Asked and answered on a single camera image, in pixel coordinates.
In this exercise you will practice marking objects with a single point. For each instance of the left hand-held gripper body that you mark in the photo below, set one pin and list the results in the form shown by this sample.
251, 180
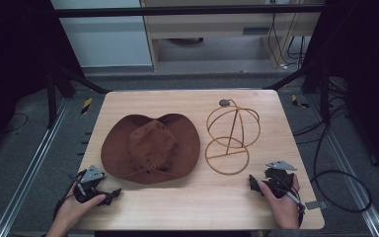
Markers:
90, 176

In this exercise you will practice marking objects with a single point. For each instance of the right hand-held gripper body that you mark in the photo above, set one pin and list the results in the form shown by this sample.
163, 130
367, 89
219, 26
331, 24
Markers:
279, 181

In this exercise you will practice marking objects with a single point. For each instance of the brown wide-brim hat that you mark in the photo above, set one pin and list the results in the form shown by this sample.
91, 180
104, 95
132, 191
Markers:
151, 148

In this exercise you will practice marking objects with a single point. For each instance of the person's right hand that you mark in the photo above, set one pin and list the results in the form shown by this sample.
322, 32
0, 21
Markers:
284, 210

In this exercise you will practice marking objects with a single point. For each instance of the person's left hand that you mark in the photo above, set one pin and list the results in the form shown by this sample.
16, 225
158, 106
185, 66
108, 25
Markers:
74, 210

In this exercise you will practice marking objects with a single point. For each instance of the grey tape piece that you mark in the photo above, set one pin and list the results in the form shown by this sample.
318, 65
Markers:
316, 205

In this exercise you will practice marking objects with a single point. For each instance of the yellow black striped tape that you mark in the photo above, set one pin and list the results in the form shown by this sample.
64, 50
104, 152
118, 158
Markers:
86, 106
298, 102

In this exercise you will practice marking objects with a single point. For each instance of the black metal stand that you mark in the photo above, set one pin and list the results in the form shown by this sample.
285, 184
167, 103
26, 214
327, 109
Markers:
325, 98
51, 98

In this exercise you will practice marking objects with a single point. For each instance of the black curtain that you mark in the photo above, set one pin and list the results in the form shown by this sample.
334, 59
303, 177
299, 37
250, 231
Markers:
368, 82
13, 65

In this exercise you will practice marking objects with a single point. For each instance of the white cabinet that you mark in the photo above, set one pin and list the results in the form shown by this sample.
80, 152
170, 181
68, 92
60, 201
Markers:
108, 42

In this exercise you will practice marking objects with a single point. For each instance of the light wooden desk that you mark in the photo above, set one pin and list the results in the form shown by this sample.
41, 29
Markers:
210, 26

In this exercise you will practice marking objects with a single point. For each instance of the black metal crossbar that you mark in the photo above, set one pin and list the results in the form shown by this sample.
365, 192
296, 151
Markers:
177, 10

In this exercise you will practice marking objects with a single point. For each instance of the aluminium floor rail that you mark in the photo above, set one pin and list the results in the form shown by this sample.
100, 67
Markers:
352, 184
29, 171

